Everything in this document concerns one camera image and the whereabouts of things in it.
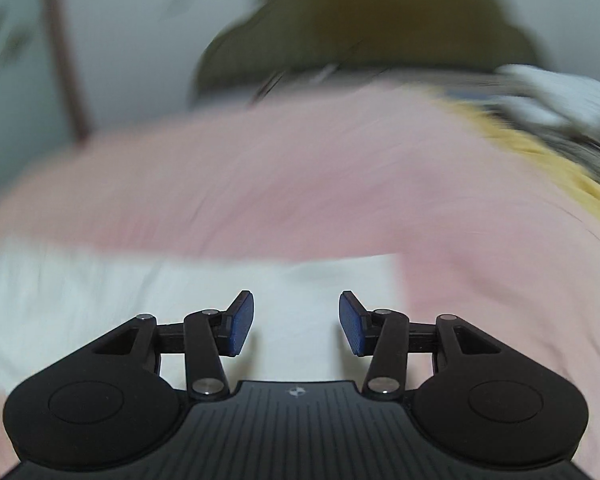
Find olive padded headboard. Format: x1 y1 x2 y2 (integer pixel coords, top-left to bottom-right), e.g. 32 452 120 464
190 0 553 111

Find white wardrobe door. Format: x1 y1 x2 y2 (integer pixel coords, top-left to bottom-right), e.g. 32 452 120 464
0 0 81 201

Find pink blanket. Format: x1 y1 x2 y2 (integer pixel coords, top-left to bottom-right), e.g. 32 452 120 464
0 82 600 480

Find white crumpled cloth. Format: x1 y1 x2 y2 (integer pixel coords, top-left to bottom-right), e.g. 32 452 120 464
495 64 600 136

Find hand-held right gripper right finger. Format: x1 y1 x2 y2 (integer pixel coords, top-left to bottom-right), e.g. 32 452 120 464
337 290 503 402

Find yellow cloth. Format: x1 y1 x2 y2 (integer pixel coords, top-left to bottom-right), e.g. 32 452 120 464
430 97 600 231

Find white pants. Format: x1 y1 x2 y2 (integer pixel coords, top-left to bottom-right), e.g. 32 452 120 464
0 252 406 396

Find brown wooden trim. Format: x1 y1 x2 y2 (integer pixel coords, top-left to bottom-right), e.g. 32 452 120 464
40 0 92 143

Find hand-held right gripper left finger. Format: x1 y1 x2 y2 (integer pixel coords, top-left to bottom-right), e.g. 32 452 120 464
92 290 256 402

